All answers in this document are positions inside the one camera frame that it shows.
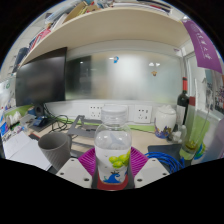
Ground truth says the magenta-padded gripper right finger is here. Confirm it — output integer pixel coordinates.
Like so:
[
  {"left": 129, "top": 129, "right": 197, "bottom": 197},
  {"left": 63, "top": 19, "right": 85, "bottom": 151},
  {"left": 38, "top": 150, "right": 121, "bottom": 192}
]
[{"left": 126, "top": 146, "right": 171, "bottom": 190}]

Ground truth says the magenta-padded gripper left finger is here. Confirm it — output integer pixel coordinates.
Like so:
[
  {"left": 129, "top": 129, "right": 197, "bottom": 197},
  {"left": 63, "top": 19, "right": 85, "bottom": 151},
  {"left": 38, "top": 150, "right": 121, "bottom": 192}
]
[{"left": 55, "top": 147, "right": 100, "bottom": 190}]

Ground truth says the clear plastic drink bottle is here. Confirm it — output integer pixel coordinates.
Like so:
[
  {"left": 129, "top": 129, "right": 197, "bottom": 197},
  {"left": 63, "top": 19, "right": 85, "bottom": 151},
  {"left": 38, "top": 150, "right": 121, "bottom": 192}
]
[{"left": 93, "top": 104, "right": 134, "bottom": 188}]

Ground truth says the grey ribbed cup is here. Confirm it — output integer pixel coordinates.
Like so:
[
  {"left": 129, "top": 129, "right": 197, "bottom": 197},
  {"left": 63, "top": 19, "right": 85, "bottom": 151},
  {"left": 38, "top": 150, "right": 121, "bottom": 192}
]
[{"left": 37, "top": 131, "right": 73, "bottom": 172}]

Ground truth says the grey metal laptop stand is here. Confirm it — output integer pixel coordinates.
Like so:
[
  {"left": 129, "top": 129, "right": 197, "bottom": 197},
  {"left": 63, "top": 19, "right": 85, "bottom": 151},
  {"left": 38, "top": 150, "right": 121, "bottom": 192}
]
[{"left": 66, "top": 114, "right": 102, "bottom": 138}]

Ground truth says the white ceramic lidded jar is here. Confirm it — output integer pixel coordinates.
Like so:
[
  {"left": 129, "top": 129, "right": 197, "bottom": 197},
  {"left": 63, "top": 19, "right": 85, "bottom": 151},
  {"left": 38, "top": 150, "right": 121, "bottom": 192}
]
[{"left": 153, "top": 104, "right": 177, "bottom": 140}]

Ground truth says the white paper sheet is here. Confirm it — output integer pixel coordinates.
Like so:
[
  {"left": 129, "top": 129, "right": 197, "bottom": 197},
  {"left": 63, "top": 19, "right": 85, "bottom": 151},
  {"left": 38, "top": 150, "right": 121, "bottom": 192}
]
[{"left": 2, "top": 131, "right": 53, "bottom": 172}]

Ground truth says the tall clear drinking glass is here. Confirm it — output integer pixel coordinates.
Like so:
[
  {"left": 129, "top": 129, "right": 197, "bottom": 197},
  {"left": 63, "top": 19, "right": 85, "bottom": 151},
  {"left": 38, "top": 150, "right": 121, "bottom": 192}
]
[{"left": 179, "top": 95, "right": 212, "bottom": 162}]

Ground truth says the dark wine bottle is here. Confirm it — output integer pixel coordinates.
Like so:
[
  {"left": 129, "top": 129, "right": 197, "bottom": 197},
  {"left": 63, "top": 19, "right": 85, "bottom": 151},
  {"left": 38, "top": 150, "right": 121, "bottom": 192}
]
[{"left": 175, "top": 76, "right": 191, "bottom": 127}]

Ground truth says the black computer monitor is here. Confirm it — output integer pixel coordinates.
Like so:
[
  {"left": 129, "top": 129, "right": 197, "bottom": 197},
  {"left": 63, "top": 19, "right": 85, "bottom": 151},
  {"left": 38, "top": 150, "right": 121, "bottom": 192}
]
[{"left": 14, "top": 46, "right": 68, "bottom": 108}]

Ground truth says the purple hanging banner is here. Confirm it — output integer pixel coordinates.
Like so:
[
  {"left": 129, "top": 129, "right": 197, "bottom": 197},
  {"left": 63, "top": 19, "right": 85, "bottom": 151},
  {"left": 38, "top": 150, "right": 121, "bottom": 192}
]
[{"left": 181, "top": 18, "right": 224, "bottom": 75}]

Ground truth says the wooden shelf with books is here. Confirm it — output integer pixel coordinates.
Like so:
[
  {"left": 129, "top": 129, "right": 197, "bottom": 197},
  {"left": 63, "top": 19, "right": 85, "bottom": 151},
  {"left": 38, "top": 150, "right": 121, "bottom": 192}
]
[{"left": 9, "top": 0, "right": 192, "bottom": 68}]

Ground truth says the blue coiled cable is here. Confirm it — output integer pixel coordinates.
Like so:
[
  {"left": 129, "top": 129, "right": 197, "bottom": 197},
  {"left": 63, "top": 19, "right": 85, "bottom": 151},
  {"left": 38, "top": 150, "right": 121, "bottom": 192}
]
[{"left": 144, "top": 151, "right": 186, "bottom": 175}]

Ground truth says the black cable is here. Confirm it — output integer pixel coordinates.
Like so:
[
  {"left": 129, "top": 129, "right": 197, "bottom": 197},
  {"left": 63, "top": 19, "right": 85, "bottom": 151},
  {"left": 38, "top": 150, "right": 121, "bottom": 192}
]
[{"left": 43, "top": 103, "right": 73, "bottom": 134}]

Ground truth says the white wall power socket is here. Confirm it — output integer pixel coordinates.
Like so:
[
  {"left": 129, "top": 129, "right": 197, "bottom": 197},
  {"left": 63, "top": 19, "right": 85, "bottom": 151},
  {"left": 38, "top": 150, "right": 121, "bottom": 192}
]
[
  {"left": 133, "top": 104, "right": 154, "bottom": 124},
  {"left": 87, "top": 104, "right": 105, "bottom": 120}
]

